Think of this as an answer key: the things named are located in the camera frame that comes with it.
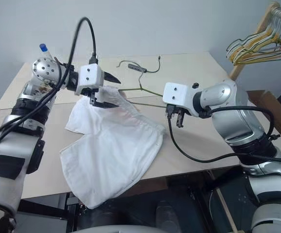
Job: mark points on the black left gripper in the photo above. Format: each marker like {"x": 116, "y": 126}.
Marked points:
{"x": 91, "y": 93}

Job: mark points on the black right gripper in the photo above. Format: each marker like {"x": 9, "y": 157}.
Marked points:
{"x": 178, "y": 110}

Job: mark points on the white shorts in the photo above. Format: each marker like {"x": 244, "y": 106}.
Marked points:
{"x": 111, "y": 150}

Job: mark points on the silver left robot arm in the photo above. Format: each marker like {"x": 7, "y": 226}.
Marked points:
{"x": 6, "y": 150}

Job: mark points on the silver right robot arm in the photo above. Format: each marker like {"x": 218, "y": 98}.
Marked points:
{"x": 230, "y": 102}

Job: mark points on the wooden hanger rack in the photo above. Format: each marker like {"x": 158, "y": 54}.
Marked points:
{"x": 236, "y": 70}

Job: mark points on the blue capped white marker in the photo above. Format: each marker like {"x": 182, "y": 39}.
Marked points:
{"x": 43, "y": 47}

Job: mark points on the brown cardboard box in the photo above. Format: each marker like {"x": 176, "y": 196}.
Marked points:
{"x": 267, "y": 103}

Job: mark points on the bunch of hangers on rack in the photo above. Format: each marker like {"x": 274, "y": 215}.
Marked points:
{"x": 268, "y": 36}

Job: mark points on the silver robot torso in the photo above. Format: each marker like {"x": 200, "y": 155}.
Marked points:
{"x": 121, "y": 228}

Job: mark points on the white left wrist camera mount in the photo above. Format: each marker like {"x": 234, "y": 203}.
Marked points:
{"x": 89, "y": 77}

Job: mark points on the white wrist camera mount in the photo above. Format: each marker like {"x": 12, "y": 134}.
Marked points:
{"x": 89, "y": 77}
{"x": 175, "y": 94}

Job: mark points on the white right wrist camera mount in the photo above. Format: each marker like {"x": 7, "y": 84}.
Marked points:
{"x": 175, "y": 94}

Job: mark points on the black table frame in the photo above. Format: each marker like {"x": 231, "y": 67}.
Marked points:
{"x": 45, "y": 205}

